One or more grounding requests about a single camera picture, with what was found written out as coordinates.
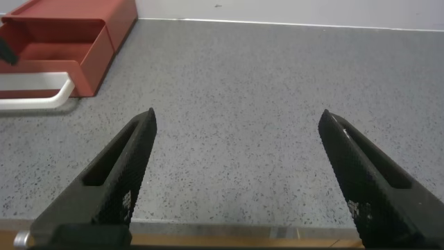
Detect small silver metal knob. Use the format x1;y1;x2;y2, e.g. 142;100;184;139
13;230;31;248

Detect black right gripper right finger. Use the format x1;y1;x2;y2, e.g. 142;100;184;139
318;109;444;249

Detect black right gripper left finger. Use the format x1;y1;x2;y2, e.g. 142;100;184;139
30;108;157;248

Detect red drawer with white handle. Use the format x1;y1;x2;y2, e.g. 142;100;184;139
0;19;116;112

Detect red drawer cabinet casing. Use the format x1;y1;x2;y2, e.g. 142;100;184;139
0;0;139;53

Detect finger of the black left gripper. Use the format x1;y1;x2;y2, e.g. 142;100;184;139
0;34;19;67

